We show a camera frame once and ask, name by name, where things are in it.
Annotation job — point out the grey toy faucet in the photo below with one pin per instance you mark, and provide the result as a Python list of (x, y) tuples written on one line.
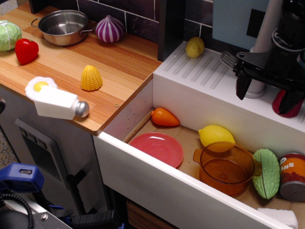
[(263, 43)]

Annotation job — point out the purple striped toy onion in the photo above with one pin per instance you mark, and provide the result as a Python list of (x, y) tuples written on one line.
[(109, 29)]

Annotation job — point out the yellow toy lemon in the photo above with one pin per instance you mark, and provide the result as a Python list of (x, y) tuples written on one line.
[(216, 138)]

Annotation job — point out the green toy bitter gourd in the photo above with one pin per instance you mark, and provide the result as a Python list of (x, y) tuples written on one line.
[(267, 184)]

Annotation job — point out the stainless steel pot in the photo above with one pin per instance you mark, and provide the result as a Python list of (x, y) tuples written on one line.
[(64, 27)]

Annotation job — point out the grey toy spatula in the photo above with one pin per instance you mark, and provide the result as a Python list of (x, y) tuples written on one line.
[(228, 59)]

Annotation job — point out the red toy beans can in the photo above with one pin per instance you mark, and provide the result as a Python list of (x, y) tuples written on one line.
[(292, 174)]

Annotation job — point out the yellow toy corn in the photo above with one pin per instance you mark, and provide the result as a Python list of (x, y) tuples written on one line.
[(91, 79)]

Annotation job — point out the blue clamp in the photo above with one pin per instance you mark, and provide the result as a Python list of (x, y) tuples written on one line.
[(21, 178)]

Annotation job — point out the pink plastic plate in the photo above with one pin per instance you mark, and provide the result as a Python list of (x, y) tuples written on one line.
[(160, 146)]

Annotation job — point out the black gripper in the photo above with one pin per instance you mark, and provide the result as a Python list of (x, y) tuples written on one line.
[(279, 70)]

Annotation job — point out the orange toy carrot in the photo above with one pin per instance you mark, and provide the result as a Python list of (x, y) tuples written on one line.
[(161, 116)]

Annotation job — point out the yellow toy potato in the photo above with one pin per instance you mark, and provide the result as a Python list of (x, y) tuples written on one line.
[(195, 47)]

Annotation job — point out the white salt shaker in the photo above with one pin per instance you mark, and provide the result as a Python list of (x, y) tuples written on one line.
[(56, 103)]

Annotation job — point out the grey toy oven door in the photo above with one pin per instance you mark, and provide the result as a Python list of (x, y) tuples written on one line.
[(44, 151)]

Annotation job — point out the green toy cabbage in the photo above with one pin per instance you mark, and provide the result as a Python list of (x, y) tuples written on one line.
[(9, 34)]

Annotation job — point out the toy fried egg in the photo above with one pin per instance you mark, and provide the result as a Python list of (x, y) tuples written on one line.
[(36, 84)]

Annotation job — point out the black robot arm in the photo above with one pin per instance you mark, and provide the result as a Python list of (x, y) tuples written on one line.
[(289, 36)]

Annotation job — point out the red toy pepper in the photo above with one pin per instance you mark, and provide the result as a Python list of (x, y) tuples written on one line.
[(276, 103)]

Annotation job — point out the transparent orange plastic pot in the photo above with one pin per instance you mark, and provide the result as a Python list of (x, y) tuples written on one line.
[(226, 167)]

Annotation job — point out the white toy sink basin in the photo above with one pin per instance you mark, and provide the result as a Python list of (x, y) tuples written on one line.
[(198, 92)]

